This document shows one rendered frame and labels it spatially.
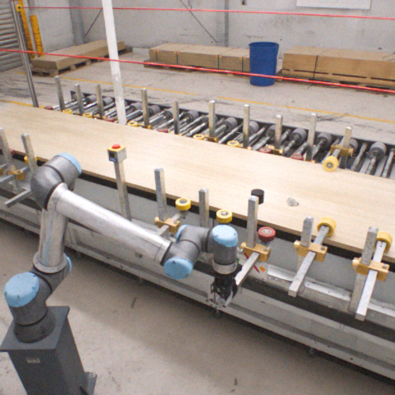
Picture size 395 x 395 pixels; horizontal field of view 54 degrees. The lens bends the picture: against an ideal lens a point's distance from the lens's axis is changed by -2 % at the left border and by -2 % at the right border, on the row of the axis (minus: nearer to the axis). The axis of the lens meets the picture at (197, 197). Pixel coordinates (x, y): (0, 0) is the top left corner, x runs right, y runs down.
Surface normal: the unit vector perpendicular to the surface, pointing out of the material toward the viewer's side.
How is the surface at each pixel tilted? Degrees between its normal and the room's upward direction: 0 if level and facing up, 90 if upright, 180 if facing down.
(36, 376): 90
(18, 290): 5
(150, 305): 0
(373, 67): 90
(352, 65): 90
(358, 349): 90
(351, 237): 0
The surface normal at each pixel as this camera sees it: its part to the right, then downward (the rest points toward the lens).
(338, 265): -0.51, 0.47
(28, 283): -0.06, -0.80
